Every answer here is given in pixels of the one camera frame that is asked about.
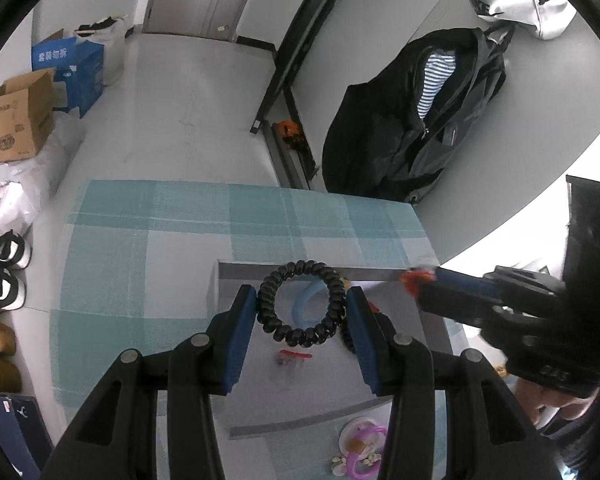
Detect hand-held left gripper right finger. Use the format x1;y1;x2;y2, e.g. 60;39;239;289
345;285;566;480

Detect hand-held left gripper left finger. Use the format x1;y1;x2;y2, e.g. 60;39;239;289
40;284;258;480

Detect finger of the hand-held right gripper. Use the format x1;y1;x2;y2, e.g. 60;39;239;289
417;294;533;331
405;265;566;303

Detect black beaded bracelet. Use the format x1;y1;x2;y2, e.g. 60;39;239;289
339;317;358;356

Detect black coil bracelet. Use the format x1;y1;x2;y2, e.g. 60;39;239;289
256;259;350;347

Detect small red hair clip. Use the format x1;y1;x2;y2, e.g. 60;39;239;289
274;350;313;366

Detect light blue ring bracelet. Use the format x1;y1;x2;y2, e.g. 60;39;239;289
291;280;331;331

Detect grey cardboard box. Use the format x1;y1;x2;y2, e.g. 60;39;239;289
207;259;453;440

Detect teal checked tablecloth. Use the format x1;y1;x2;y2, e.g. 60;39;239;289
50;180;456;480

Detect person's dark clothing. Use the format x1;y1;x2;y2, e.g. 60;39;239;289
517;380;600;480

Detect black jacket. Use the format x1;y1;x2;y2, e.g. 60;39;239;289
322;27;508;206

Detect blue white striped shirt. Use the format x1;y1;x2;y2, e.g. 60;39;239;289
416;50;457;117

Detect small orange object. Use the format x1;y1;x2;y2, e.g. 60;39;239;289
272;120;306;151

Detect black and white sneaker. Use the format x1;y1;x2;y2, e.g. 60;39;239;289
0;269;27;315
0;230;33;271

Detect dark blue shoe box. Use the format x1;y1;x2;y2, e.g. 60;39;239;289
0;392;56;480

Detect white plastic bags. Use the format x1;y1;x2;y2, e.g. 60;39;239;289
0;110;86;236

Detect black metal rack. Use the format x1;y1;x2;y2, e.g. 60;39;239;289
250;0;366;191

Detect blue cardboard box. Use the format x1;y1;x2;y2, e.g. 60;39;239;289
31;29;105;120

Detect brown cardboard box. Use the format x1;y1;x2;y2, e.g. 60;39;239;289
0;69;56;163

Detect white bag with black top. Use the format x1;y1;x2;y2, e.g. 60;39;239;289
74;15;131;86

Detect purple ring bracelet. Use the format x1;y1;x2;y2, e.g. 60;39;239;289
347;425;388;480

